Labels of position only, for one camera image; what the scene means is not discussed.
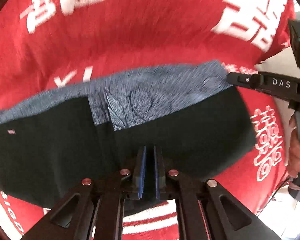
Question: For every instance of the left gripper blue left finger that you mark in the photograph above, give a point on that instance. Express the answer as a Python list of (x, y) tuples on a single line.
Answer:
[(139, 173)]

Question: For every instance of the person right hand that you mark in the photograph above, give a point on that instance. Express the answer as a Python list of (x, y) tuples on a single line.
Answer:
[(293, 167)]

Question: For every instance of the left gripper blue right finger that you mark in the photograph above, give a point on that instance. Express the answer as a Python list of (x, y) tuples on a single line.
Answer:
[(160, 174)]

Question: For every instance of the black pants with blue trim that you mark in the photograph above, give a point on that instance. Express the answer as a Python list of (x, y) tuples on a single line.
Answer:
[(52, 140)]

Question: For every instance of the red blanket with white characters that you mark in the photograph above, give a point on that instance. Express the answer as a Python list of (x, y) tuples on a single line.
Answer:
[(50, 44)]

